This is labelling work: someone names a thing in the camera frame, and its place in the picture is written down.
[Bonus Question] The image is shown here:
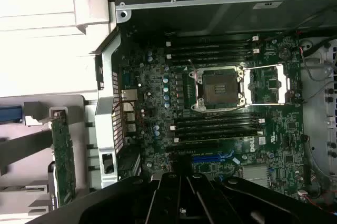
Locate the blue expansion slot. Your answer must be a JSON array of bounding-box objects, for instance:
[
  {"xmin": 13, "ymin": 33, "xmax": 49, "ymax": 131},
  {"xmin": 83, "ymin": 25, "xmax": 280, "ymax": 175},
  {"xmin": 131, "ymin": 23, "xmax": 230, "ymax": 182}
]
[{"xmin": 192, "ymin": 155, "xmax": 221, "ymax": 164}]

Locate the silver chipset heatsink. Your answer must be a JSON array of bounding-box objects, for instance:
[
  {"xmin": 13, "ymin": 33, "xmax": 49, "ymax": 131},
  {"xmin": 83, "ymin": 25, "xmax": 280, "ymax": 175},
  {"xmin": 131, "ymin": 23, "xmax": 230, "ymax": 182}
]
[{"xmin": 241, "ymin": 165, "xmax": 271, "ymax": 183}]

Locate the black RAM slot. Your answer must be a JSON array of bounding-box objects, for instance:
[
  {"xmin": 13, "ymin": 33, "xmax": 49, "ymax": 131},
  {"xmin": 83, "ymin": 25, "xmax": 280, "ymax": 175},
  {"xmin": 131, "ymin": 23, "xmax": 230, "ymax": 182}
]
[
  {"xmin": 170, "ymin": 124, "xmax": 261, "ymax": 131},
  {"xmin": 175, "ymin": 130, "xmax": 261, "ymax": 137},
  {"xmin": 168, "ymin": 59, "xmax": 254, "ymax": 66},
  {"xmin": 165, "ymin": 39, "xmax": 261, "ymax": 46},
  {"xmin": 165, "ymin": 46, "xmax": 261, "ymax": 53},
  {"xmin": 167, "ymin": 53, "xmax": 261, "ymax": 59},
  {"xmin": 173, "ymin": 117, "xmax": 265, "ymax": 124}
]

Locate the thin metal locking lever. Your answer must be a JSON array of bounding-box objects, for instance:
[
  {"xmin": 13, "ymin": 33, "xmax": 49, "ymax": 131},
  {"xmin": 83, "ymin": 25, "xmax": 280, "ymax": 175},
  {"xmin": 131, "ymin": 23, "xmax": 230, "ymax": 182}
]
[
  {"xmin": 202, "ymin": 104, "xmax": 250, "ymax": 116},
  {"xmin": 188, "ymin": 58, "xmax": 201, "ymax": 100}
]

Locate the green Dell motherboard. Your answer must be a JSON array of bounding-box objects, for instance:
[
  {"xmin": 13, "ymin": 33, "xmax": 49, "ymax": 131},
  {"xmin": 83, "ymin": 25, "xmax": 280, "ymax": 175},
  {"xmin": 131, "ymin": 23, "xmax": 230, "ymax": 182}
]
[{"xmin": 118, "ymin": 32, "xmax": 313, "ymax": 202}]

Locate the metal ethernet port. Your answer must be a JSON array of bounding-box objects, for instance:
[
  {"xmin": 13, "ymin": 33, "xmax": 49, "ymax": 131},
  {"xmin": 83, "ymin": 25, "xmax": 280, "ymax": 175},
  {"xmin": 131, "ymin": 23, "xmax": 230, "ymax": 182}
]
[{"xmin": 121, "ymin": 89, "xmax": 138, "ymax": 102}]

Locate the grey metal PC case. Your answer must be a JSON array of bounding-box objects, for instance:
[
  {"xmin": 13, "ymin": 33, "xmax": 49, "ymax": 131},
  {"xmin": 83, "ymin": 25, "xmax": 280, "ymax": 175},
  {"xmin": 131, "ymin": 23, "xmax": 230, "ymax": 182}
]
[{"xmin": 89, "ymin": 0, "xmax": 337, "ymax": 224}]

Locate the CPU socket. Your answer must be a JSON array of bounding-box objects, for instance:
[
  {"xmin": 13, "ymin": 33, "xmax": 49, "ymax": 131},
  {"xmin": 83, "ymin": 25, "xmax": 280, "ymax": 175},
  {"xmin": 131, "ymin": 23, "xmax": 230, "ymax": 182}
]
[{"xmin": 188, "ymin": 65, "xmax": 247, "ymax": 112}]

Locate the grey parts rack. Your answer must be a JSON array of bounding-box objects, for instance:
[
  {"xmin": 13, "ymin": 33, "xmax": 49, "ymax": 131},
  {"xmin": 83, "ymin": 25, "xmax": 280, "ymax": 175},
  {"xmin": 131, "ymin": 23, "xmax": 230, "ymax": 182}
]
[{"xmin": 0, "ymin": 94, "xmax": 88, "ymax": 224}]

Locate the metal socket cover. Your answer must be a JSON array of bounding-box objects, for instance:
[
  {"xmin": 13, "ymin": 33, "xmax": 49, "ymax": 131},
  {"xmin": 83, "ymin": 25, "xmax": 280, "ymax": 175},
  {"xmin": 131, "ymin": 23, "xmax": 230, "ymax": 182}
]
[{"xmin": 243, "ymin": 63, "xmax": 291, "ymax": 106}]

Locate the coin cell battery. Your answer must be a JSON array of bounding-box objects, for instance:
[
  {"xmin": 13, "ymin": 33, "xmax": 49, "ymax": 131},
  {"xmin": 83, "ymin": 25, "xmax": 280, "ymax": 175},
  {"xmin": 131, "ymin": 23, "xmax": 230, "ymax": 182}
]
[{"xmin": 279, "ymin": 47, "xmax": 291, "ymax": 60}]

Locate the blue plastic part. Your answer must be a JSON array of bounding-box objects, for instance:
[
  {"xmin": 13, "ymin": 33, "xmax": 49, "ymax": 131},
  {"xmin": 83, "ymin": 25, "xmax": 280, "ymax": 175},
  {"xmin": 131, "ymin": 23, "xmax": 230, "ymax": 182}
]
[{"xmin": 0, "ymin": 105, "xmax": 24, "ymax": 124}]

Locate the thin red wire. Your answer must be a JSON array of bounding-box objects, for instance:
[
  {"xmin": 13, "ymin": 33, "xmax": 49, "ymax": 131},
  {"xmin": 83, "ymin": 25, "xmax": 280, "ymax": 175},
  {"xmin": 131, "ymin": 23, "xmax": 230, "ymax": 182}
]
[{"xmin": 300, "ymin": 191, "xmax": 337, "ymax": 213}]

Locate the grey wire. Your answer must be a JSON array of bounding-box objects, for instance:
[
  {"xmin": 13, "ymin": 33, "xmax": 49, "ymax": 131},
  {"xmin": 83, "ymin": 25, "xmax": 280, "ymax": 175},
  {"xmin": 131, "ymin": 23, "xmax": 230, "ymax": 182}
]
[{"xmin": 299, "ymin": 46, "xmax": 333, "ymax": 81}]

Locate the black cable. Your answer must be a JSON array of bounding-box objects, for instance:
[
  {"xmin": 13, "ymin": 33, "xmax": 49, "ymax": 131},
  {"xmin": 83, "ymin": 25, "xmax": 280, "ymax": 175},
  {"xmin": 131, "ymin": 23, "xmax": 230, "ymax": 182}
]
[{"xmin": 296, "ymin": 32, "xmax": 337, "ymax": 61}]

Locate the white corner bracket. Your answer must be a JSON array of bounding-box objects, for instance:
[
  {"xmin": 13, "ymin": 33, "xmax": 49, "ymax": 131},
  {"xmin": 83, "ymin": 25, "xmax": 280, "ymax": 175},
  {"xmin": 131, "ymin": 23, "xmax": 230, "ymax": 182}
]
[{"xmin": 73, "ymin": 0, "xmax": 110, "ymax": 35}]

